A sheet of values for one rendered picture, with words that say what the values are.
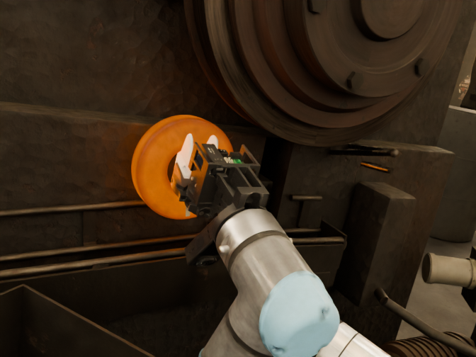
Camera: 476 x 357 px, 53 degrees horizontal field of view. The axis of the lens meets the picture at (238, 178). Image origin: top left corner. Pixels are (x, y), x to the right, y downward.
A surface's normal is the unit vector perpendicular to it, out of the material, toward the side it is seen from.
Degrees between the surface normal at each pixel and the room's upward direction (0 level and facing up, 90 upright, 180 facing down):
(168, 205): 88
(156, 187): 88
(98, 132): 90
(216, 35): 90
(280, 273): 30
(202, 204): 105
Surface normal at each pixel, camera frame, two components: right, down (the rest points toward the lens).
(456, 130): -0.52, 0.14
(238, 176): -0.88, -0.01
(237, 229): -0.50, -0.54
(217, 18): 0.44, 0.33
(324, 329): 0.38, 0.57
